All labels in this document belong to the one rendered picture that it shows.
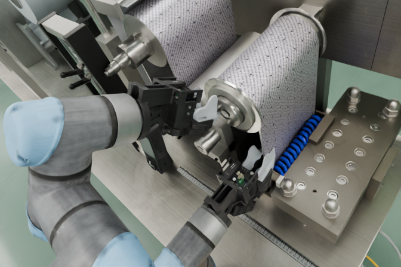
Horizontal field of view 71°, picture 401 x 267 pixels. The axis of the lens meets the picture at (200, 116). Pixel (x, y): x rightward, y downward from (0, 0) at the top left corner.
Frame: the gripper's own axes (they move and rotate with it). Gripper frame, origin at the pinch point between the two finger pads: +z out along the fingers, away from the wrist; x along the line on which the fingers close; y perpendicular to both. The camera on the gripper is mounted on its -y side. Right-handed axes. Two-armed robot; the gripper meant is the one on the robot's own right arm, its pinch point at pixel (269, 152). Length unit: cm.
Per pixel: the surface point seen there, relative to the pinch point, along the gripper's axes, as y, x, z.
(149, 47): 24.8, 27.9, -2.8
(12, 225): -109, 167, -101
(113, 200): -109, 114, -39
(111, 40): 7, 74, 7
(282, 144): -2.8, -0.3, 5.1
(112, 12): 34.7, 31.1, -5.4
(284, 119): 5.7, -0.2, 6.8
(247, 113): 17.6, 1.1, -3.4
